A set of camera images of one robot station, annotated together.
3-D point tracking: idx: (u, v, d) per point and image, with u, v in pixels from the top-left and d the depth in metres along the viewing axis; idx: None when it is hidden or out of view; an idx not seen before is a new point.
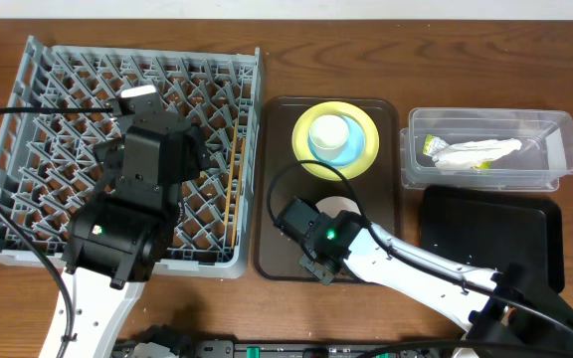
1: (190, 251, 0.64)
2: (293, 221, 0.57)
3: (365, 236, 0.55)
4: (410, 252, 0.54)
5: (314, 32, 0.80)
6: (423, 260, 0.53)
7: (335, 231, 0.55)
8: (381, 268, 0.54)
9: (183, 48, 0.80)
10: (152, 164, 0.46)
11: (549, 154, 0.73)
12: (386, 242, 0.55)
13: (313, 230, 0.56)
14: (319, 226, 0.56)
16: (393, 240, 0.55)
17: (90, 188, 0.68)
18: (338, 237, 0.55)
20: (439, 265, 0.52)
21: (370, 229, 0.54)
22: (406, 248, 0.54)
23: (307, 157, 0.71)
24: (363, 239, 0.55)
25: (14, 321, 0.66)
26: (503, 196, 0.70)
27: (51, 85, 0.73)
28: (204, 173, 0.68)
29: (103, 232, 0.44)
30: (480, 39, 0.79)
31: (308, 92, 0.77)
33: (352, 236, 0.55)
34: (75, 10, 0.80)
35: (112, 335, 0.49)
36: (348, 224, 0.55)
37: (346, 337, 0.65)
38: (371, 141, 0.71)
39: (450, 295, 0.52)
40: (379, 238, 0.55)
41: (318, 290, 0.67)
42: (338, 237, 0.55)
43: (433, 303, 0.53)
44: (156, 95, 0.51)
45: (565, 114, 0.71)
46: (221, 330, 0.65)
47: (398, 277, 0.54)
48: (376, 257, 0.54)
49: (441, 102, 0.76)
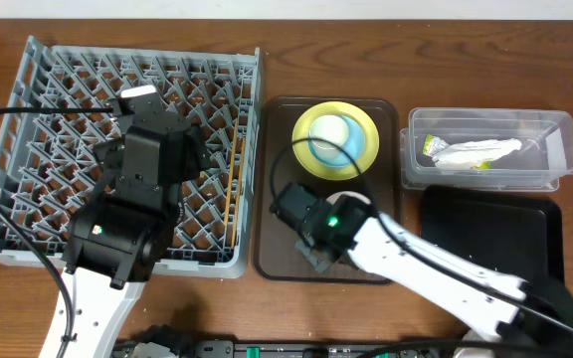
1: (190, 251, 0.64)
2: (289, 205, 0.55)
3: (377, 230, 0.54)
4: (424, 249, 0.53)
5: (315, 32, 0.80)
6: (442, 260, 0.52)
7: (337, 218, 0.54)
8: (394, 262, 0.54)
9: (183, 48, 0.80)
10: (152, 164, 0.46)
11: (549, 154, 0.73)
12: (398, 235, 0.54)
13: (311, 216, 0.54)
14: (318, 212, 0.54)
16: (406, 235, 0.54)
17: (90, 188, 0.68)
18: (340, 223, 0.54)
20: (460, 267, 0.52)
21: (382, 223, 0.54)
22: (420, 245, 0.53)
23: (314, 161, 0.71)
24: (370, 228, 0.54)
25: (14, 321, 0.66)
26: (503, 197, 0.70)
27: (51, 85, 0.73)
28: (203, 173, 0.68)
29: (103, 232, 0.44)
30: (481, 38, 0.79)
31: (308, 92, 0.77)
33: (356, 224, 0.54)
34: (76, 10, 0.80)
35: (112, 335, 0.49)
36: (352, 210, 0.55)
37: (346, 337, 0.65)
38: (366, 124, 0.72)
39: (472, 301, 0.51)
40: (393, 232, 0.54)
41: (318, 290, 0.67)
42: (341, 224, 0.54)
43: (450, 306, 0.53)
44: (156, 95, 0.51)
45: (565, 114, 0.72)
46: (221, 330, 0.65)
47: (412, 275, 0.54)
48: (388, 251, 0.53)
49: (441, 102, 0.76)
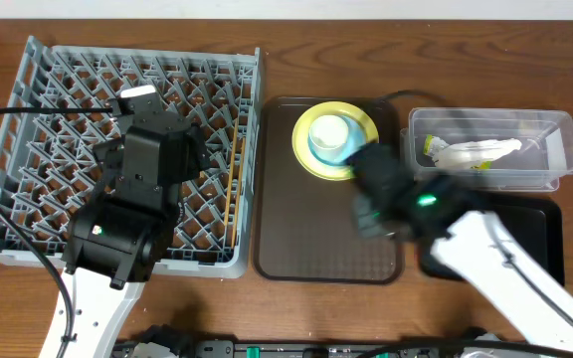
1: (190, 251, 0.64)
2: (370, 169, 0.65)
3: (480, 228, 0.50)
4: (530, 270, 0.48)
5: (315, 32, 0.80)
6: (549, 291, 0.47)
7: (436, 197, 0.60)
8: (488, 268, 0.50)
9: (183, 48, 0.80)
10: (152, 164, 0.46)
11: (549, 154, 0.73)
12: (505, 245, 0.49)
13: (391, 185, 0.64)
14: (392, 182, 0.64)
16: (515, 248, 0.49)
17: (90, 188, 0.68)
18: (437, 203, 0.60)
20: (565, 305, 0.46)
21: (490, 225, 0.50)
22: (530, 266, 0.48)
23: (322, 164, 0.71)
24: (479, 230, 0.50)
25: (14, 321, 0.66)
26: (501, 196, 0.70)
27: (51, 85, 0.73)
28: (203, 173, 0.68)
29: (103, 232, 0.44)
30: (481, 39, 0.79)
31: (308, 92, 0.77)
33: (479, 216, 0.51)
34: (76, 10, 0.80)
35: (113, 335, 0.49)
36: (466, 211, 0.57)
37: (346, 337, 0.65)
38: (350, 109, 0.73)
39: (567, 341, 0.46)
40: (501, 241, 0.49)
41: (318, 290, 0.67)
42: (439, 203, 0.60)
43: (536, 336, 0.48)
44: (156, 94, 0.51)
45: (565, 114, 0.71)
46: (221, 330, 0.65)
47: (493, 286, 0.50)
48: (488, 257, 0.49)
49: (441, 102, 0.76)
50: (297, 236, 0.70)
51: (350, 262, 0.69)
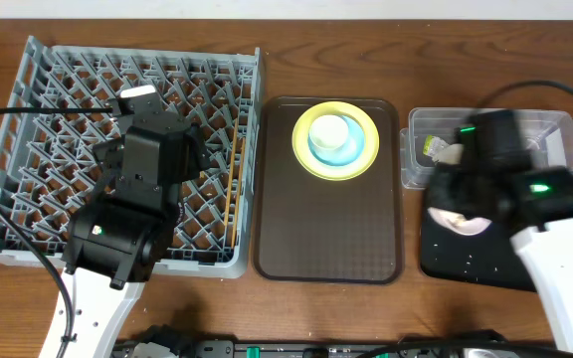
1: (190, 251, 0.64)
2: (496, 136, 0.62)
3: None
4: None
5: (315, 32, 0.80)
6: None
7: (550, 186, 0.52)
8: (567, 276, 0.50)
9: (183, 48, 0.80)
10: (152, 163, 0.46)
11: (549, 154, 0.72)
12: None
13: (504, 159, 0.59)
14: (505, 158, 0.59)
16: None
17: (90, 188, 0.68)
18: (547, 193, 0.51)
20: None
21: None
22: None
23: (331, 163, 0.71)
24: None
25: (15, 321, 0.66)
26: None
27: (51, 85, 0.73)
28: (204, 173, 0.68)
29: (103, 232, 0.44)
30: (480, 39, 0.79)
31: (308, 92, 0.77)
33: (558, 203, 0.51)
34: (76, 10, 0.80)
35: (113, 335, 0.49)
36: (568, 197, 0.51)
37: (346, 337, 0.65)
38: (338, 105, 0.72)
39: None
40: None
41: (318, 290, 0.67)
42: (551, 192, 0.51)
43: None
44: (156, 94, 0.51)
45: (565, 114, 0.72)
46: (221, 330, 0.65)
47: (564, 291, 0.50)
48: (569, 264, 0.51)
49: (441, 102, 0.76)
50: (297, 236, 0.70)
51: (351, 262, 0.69)
